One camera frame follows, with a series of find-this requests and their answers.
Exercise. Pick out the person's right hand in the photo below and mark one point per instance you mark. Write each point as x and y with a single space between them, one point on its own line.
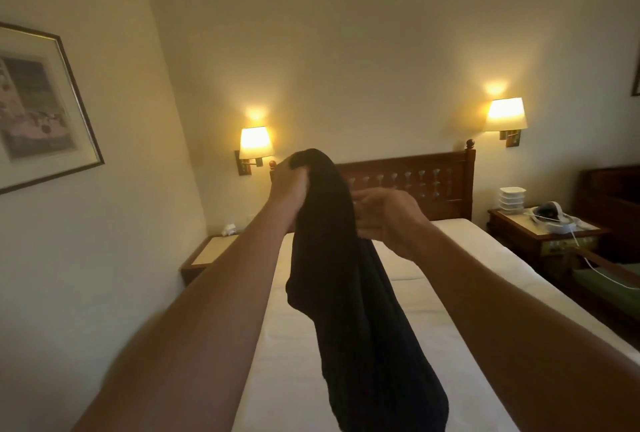
395 219

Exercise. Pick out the person's left hand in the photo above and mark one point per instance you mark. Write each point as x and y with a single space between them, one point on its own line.
288 192

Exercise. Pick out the black t-shirt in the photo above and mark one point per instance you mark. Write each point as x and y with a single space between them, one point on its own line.
360 327

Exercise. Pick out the person's right forearm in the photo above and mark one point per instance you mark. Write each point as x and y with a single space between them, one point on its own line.
540 347

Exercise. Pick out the person's left forearm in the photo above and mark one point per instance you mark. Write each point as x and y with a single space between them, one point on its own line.
190 347

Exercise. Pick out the wooden headboard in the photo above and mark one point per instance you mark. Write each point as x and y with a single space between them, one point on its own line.
425 182

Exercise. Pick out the wooden nightstand with remote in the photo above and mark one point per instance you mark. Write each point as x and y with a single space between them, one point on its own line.
205 255

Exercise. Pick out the white cups stack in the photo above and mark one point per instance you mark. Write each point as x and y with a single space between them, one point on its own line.
512 199

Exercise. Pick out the white bed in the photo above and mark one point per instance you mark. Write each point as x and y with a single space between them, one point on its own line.
470 327

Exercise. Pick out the wooden nightstand with phone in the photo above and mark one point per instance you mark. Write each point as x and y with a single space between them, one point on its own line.
540 242

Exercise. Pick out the green wooden armchair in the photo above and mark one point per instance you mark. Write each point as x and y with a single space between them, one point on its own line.
615 267

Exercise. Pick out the glowing wall lamp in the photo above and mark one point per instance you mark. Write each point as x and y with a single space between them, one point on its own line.
506 115
254 145

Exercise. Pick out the dark framed wall picture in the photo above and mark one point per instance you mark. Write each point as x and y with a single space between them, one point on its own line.
636 77

